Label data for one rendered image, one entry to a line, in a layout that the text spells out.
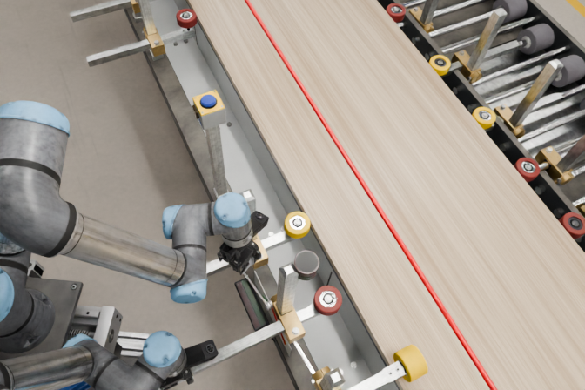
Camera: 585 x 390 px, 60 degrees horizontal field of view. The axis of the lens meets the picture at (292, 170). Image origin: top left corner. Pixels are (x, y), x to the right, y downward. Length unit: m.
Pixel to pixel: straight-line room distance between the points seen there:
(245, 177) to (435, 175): 0.72
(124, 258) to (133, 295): 1.53
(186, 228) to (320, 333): 0.77
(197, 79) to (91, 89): 1.05
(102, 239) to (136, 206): 1.75
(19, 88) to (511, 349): 2.83
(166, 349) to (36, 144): 0.52
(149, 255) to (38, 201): 0.24
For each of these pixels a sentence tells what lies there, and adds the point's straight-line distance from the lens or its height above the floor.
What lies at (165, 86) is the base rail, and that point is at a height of 0.70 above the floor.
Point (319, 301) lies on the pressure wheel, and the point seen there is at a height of 0.91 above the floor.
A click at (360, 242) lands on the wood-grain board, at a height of 0.90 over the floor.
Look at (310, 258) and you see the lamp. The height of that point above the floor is 1.17.
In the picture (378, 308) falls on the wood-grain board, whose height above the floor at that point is 0.90.
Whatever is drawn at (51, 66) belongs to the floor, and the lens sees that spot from 3.39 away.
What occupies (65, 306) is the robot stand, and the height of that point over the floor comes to 1.04.
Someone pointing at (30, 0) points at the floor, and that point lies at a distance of 3.87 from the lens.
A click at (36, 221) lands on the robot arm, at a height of 1.59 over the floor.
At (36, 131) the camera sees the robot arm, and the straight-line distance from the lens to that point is 0.91.
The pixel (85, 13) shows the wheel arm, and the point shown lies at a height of 0.85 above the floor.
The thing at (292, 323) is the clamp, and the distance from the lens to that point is 1.48.
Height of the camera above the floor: 2.30
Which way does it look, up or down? 58 degrees down
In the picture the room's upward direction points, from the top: 5 degrees clockwise
